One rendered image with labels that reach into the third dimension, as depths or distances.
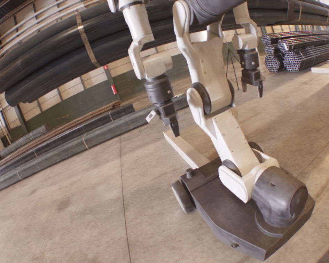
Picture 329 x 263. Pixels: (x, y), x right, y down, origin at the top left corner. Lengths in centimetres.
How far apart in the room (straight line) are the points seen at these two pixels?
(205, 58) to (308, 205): 70
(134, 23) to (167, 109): 30
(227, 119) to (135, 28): 49
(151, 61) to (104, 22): 71
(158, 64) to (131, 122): 248
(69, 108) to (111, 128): 707
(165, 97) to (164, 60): 12
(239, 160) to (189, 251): 49
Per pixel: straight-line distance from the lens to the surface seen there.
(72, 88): 996
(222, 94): 68
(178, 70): 1003
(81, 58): 124
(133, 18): 54
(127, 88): 943
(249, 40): 77
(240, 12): 77
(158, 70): 55
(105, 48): 123
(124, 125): 298
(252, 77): 79
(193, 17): 57
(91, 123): 426
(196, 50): 61
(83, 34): 120
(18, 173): 404
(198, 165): 119
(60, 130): 543
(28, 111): 1125
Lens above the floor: 76
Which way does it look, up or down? 19 degrees down
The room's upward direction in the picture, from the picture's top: 21 degrees counter-clockwise
